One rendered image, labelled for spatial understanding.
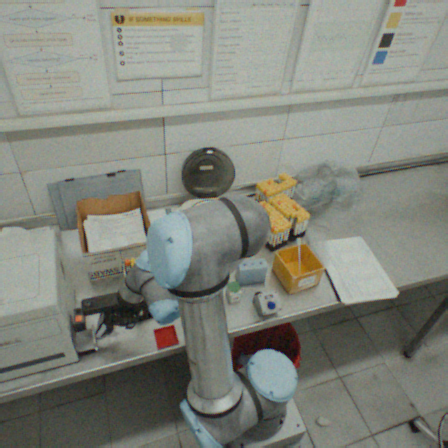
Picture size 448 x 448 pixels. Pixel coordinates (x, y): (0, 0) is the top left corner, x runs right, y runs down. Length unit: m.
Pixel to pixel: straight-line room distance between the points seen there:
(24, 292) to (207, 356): 0.53
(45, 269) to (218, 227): 0.62
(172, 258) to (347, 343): 1.95
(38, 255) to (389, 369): 1.93
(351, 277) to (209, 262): 0.98
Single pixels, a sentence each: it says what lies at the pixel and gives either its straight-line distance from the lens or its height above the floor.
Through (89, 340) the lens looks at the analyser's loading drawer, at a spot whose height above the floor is 0.91.
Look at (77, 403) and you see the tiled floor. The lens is 2.22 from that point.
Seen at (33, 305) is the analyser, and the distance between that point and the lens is 1.07.
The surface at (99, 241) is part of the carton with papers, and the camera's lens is 1.50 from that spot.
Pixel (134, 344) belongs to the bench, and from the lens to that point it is 1.29.
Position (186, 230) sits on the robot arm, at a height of 1.57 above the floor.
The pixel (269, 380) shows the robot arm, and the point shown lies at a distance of 0.91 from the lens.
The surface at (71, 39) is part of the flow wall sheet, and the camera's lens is 1.33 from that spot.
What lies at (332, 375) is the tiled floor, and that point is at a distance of 2.33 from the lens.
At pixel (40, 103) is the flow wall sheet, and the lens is 1.42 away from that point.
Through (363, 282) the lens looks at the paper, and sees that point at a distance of 1.54.
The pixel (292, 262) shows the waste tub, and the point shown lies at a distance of 1.52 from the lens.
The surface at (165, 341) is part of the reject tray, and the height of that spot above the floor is 0.88.
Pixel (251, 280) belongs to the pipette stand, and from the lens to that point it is 1.40.
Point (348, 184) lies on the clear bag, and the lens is 1.86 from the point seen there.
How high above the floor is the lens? 1.99
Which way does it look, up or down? 43 degrees down
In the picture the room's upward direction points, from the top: 6 degrees clockwise
